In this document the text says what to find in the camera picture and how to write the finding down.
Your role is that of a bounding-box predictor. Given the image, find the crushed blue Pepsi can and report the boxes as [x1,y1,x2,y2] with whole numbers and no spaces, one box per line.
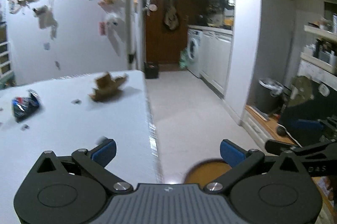
[11,90,41,122]

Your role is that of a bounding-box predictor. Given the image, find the brown rimmed trash bin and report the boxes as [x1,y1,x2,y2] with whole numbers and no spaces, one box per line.
[183,159,231,188]

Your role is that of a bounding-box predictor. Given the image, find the dark grey trash can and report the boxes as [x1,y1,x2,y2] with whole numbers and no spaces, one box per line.
[254,78,284,114]

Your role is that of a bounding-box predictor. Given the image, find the torn brown cardboard box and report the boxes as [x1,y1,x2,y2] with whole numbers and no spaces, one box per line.
[89,72,128,102]

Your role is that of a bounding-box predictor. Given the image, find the black crate on floor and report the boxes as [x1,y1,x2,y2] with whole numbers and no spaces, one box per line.
[144,62,159,79]

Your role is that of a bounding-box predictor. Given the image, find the green plastic bag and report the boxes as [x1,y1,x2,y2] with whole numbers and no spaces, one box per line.
[179,48,188,70]

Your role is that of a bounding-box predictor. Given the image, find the white kitchen cabinets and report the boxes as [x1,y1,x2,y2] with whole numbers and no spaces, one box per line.
[201,30,233,98]

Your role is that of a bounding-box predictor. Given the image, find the white drawer storage unit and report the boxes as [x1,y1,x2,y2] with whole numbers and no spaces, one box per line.
[0,22,12,79]

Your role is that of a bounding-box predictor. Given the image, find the brown wooden door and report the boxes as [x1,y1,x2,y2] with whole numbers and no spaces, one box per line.
[144,0,189,65]

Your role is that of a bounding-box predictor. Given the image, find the white washing machine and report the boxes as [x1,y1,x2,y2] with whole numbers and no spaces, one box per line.
[186,29,203,78]

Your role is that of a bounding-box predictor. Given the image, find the white plush sheep decoration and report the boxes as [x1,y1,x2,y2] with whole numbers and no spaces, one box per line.
[105,13,120,27]

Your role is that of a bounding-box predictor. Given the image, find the bag hanging on door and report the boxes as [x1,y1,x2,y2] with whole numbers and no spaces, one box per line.
[163,0,180,32]

